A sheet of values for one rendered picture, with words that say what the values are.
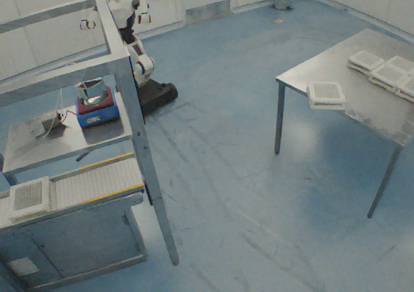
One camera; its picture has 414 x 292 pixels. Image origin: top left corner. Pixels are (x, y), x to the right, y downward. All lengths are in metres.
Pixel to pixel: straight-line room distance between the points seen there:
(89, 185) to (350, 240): 1.88
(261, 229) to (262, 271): 0.35
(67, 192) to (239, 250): 1.27
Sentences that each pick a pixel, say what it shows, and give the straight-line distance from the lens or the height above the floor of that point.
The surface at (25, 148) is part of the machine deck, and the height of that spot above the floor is 1.26.
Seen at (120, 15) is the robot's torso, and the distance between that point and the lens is 3.48.
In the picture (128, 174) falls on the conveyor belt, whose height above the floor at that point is 0.82.
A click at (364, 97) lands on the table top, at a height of 0.82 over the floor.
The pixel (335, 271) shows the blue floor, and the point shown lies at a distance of 2.53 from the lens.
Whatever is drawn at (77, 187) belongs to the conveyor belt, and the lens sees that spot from 2.02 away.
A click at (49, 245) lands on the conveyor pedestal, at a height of 0.52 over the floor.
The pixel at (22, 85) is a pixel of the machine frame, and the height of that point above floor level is 1.63.
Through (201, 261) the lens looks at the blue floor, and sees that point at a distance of 2.50.
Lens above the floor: 2.19
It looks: 41 degrees down
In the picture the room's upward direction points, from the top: 6 degrees counter-clockwise
